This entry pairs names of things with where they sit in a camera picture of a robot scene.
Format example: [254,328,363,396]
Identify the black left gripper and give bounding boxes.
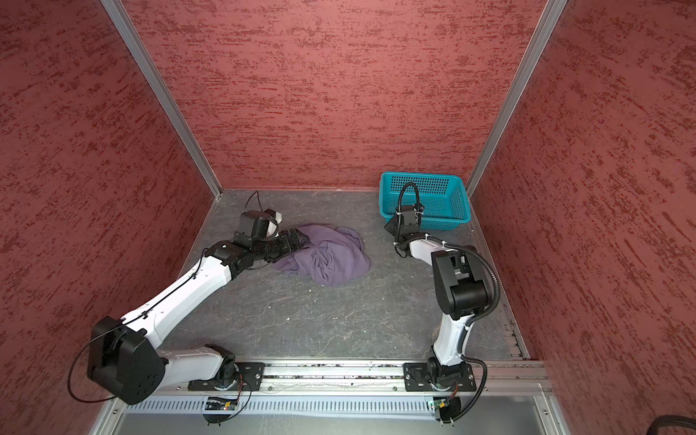
[252,227,310,262]

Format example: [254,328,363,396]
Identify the purple trousers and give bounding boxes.
[274,224,371,286]

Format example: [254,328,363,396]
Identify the teal plastic basket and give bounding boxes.
[379,171,471,231]

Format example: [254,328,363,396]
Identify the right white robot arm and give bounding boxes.
[385,212,493,384]

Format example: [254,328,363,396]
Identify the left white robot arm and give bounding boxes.
[86,228,310,404]

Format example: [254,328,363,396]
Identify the left connector board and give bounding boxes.
[202,397,239,426]

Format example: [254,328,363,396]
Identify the connector board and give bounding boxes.
[202,397,239,426]
[431,397,461,425]

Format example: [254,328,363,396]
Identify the right connector board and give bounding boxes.
[431,397,461,425]

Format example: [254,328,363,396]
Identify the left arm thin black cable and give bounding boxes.
[66,246,213,404]

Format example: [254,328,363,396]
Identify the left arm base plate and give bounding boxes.
[188,362,266,393]

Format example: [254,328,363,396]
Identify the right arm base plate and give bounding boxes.
[402,359,477,393]

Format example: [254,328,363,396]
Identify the slotted cable duct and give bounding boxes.
[125,394,434,420]

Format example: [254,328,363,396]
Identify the front aluminium rail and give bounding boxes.
[146,359,554,397]

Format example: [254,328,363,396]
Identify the left aluminium corner post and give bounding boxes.
[101,0,224,199]

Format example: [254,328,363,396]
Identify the aluminium corner post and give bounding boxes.
[101,0,224,199]
[466,0,567,198]

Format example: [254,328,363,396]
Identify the right aluminium corner post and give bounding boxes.
[466,0,567,198]

